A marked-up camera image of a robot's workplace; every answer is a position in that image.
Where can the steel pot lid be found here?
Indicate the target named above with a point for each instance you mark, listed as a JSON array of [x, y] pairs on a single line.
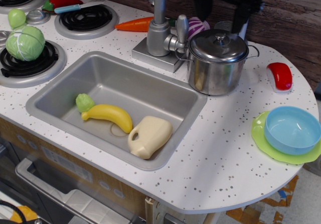
[[218, 46]]

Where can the steel pot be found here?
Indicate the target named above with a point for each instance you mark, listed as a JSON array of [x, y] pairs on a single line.
[[213, 78]]

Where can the silver tin can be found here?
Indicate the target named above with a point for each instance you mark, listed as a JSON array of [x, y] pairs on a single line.
[[224, 25]]

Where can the purple toy onion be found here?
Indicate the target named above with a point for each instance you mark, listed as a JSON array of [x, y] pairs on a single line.
[[196, 26]]

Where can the grey toy faucet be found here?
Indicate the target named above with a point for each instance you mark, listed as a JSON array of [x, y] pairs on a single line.
[[161, 48]]

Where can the orange toy carrot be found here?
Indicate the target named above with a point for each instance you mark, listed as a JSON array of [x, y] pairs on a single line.
[[137, 25]]

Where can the red white toy sushi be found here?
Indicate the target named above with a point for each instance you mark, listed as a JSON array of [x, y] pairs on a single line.
[[279, 76]]

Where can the grey toy sink basin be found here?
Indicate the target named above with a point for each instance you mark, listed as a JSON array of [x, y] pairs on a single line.
[[110, 103]]

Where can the green plastic plate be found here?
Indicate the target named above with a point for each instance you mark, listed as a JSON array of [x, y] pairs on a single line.
[[257, 132]]

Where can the back right stove burner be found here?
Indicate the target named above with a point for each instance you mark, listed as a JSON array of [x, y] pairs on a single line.
[[88, 23]]

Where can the blue plastic bowl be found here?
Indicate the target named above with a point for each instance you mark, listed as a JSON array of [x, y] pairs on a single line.
[[291, 130]]

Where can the cream toy jug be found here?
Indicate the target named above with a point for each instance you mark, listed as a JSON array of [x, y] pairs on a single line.
[[149, 136]]

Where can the yellow toy banana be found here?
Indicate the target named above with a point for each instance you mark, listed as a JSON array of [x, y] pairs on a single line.
[[111, 113]]

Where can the small green toy lettuce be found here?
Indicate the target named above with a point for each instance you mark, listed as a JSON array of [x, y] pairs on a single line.
[[84, 102]]

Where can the red toy pepper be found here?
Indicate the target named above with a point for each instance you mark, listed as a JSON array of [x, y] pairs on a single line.
[[50, 5]]

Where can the grey stove knob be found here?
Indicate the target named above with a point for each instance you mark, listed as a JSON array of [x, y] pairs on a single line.
[[37, 17]]

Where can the green toy cabbage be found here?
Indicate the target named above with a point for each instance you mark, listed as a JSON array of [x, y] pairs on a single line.
[[25, 43]]

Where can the light green toy pear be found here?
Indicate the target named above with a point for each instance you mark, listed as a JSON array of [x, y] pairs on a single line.
[[16, 18]]

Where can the yellow toy object below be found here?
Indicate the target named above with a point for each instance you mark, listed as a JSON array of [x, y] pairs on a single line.
[[26, 211]]

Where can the white vertical post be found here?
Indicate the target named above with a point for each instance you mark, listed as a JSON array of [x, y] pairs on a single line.
[[243, 31]]

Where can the blue handled toy knife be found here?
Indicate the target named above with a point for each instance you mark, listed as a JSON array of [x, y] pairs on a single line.
[[75, 7]]

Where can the grey oven door handle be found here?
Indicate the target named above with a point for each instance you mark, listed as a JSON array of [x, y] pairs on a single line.
[[72, 195]]

